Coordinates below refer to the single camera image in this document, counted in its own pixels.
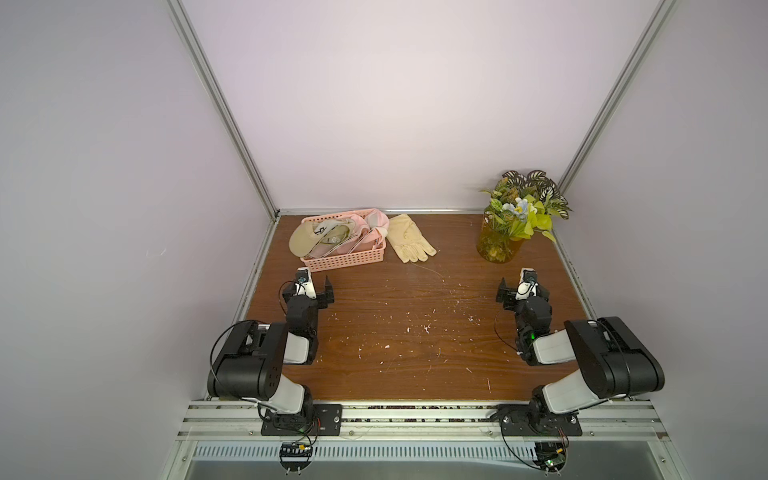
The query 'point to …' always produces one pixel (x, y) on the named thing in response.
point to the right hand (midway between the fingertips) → (522, 276)
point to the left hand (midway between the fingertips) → (313, 276)
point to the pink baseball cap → (366, 230)
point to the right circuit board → (551, 456)
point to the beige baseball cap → (305, 237)
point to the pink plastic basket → (344, 260)
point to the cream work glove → (407, 239)
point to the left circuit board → (295, 456)
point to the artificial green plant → (523, 205)
